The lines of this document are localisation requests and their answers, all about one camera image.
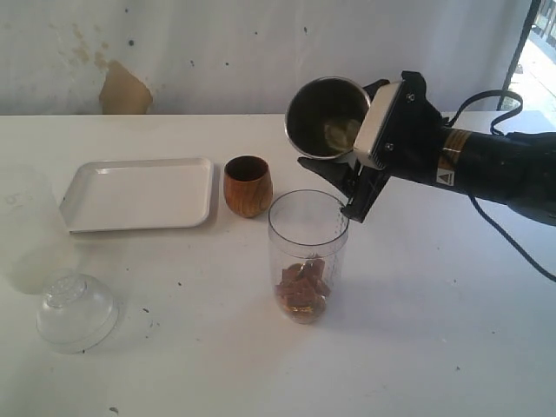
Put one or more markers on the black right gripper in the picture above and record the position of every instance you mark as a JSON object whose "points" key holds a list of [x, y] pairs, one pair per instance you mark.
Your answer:
{"points": [[406, 147]]}

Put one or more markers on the stainless steel cup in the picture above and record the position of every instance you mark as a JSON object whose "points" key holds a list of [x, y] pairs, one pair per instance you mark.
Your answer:
{"points": [[325, 116]]}

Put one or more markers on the brown wooden cup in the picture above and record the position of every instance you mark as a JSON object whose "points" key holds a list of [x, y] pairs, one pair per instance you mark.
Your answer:
{"points": [[247, 186]]}

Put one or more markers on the pile of wooden blocks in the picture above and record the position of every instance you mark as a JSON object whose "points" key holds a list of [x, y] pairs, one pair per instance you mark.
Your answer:
{"points": [[302, 291]]}

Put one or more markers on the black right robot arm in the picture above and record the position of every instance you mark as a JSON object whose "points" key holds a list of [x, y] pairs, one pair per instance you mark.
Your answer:
{"points": [[514, 169]]}

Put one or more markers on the clear plastic shaker cup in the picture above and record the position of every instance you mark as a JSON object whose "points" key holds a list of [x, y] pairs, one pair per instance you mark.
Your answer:
{"points": [[307, 234]]}

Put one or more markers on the white rectangular tray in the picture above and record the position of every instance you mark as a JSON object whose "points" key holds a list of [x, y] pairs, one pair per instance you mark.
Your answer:
{"points": [[137, 195]]}

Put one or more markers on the clear plastic dome lid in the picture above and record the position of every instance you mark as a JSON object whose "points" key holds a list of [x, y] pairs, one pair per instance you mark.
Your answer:
{"points": [[76, 312]]}

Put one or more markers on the frosted translucent plastic cup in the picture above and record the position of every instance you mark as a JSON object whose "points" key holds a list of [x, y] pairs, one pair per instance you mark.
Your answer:
{"points": [[34, 239]]}

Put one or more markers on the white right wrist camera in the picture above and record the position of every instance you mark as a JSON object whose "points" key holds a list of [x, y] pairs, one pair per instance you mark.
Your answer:
{"points": [[366, 143]]}

